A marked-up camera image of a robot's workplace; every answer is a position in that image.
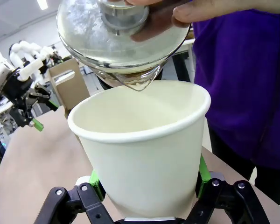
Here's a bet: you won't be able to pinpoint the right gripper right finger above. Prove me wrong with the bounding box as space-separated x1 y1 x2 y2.
186 154 271 224

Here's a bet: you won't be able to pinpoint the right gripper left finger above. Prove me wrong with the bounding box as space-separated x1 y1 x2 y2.
34 169 115 224

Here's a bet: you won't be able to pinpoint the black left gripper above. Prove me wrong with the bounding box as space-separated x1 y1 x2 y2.
3 70 59 132

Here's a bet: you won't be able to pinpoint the white paper cup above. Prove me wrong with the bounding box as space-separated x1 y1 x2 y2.
67 80 211 220

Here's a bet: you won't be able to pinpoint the glass french press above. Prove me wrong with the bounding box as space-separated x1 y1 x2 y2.
56 0 192 92

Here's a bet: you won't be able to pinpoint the cardboard cup carrier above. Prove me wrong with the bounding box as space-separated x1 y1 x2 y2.
48 57 91 119

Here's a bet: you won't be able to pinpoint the person's left hand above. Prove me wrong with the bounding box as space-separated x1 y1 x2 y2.
125 0 280 43

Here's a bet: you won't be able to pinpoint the black trousers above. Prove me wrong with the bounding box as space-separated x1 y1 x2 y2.
206 121 280 206

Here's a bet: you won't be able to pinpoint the purple hoodie torso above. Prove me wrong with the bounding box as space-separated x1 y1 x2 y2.
190 8 280 171

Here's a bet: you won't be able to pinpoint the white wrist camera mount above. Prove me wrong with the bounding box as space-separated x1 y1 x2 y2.
15 58 43 82

